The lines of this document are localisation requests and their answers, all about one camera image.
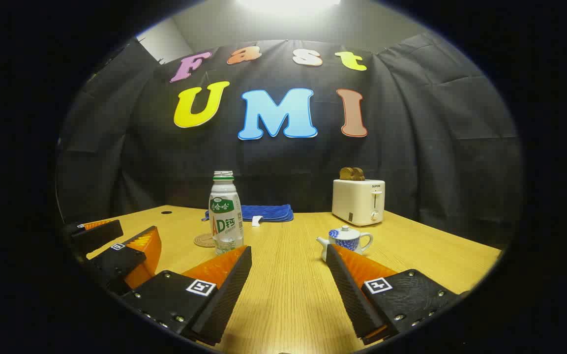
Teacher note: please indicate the white blue teacup lid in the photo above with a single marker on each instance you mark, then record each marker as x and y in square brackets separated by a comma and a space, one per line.
[348, 232]

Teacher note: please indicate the cream white toaster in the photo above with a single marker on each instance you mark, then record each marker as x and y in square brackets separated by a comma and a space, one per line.
[357, 201]

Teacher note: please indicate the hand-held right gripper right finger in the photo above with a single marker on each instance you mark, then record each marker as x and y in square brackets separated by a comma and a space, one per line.
[349, 295]

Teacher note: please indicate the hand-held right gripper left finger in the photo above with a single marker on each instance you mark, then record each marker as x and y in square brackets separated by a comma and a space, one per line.
[229, 295]

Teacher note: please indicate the ceiling light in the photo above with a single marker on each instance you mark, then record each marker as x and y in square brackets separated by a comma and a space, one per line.
[288, 5]

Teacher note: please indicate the round woven coaster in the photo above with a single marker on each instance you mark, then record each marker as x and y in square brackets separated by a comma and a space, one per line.
[203, 241]

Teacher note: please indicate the white blue teacup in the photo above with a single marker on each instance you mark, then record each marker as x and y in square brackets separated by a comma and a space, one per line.
[349, 243]

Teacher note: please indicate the white water bottle green label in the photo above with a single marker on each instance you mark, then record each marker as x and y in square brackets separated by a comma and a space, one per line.
[224, 216]

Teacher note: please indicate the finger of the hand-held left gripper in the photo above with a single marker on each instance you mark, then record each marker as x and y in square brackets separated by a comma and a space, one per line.
[116, 263]
[96, 237]

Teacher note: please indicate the brown toast slice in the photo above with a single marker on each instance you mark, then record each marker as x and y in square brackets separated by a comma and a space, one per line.
[345, 174]
[359, 174]

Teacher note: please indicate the blue folded cloth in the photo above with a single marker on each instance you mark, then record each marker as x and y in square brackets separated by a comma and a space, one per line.
[273, 213]

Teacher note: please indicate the black backdrop cloth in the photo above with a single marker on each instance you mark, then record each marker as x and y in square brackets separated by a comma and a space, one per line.
[411, 147]

